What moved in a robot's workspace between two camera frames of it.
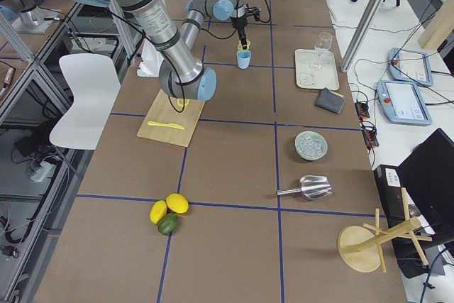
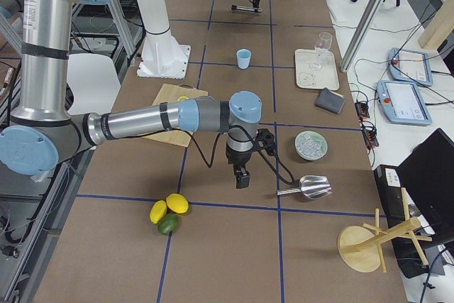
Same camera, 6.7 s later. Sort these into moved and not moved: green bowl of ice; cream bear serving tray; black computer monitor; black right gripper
Moved: black right gripper
Not moved: black computer monitor; green bowl of ice; cream bear serving tray
